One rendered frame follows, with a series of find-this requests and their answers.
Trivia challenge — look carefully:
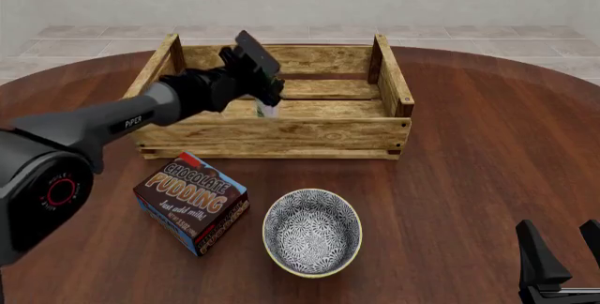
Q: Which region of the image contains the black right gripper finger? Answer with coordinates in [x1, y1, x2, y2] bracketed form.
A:
[515, 219, 575, 287]
[578, 219, 600, 270]

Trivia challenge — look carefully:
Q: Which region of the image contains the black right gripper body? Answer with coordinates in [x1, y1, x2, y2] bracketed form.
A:
[517, 279, 600, 304]

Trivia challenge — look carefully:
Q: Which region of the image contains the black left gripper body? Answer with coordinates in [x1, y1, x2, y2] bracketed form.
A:
[247, 69, 286, 102]

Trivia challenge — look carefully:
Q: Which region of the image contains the white salad dressing bottle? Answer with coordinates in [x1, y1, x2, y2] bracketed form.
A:
[254, 100, 279, 120]

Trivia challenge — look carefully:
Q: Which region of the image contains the wooden slat tray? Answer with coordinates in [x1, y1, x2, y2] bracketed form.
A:
[122, 32, 416, 161]

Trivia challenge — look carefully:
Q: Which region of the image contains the flat plate on black stalk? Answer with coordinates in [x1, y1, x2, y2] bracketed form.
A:
[218, 29, 282, 77]

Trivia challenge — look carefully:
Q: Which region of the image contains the chocolate pudding box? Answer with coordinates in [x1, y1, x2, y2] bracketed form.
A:
[132, 150, 251, 258]

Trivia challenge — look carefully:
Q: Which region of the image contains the black and white patterned bowl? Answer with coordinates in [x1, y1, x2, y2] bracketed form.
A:
[262, 188, 364, 280]

